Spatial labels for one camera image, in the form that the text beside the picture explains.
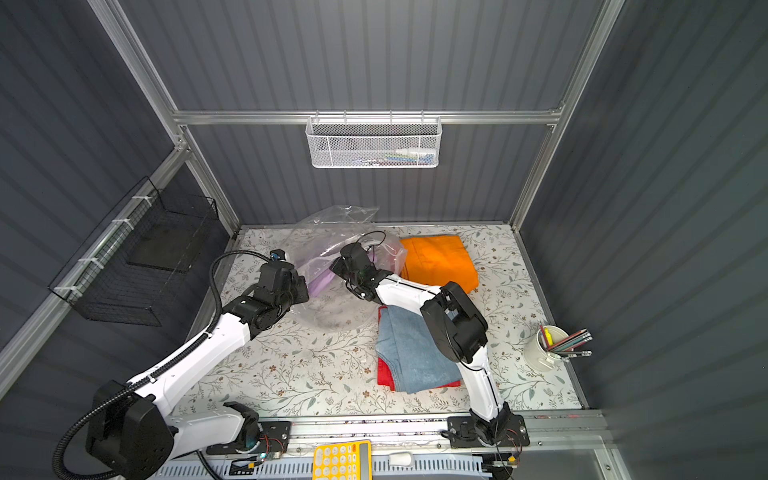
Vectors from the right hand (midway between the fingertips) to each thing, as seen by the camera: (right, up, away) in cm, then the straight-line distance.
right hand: (332, 259), depth 91 cm
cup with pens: (+63, -24, -9) cm, 68 cm away
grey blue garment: (+25, -27, -12) cm, 39 cm away
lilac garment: (-3, -6, -3) cm, 7 cm away
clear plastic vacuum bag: (-10, +8, +25) cm, 28 cm away
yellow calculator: (+7, -47, -21) cm, 52 cm away
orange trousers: (+34, -1, +9) cm, 36 cm away
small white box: (+20, -46, -22) cm, 55 cm away
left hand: (-7, -7, -8) cm, 13 cm away
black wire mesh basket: (-45, +1, -17) cm, 49 cm away
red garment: (+16, -31, -10) cm, 36 cm away
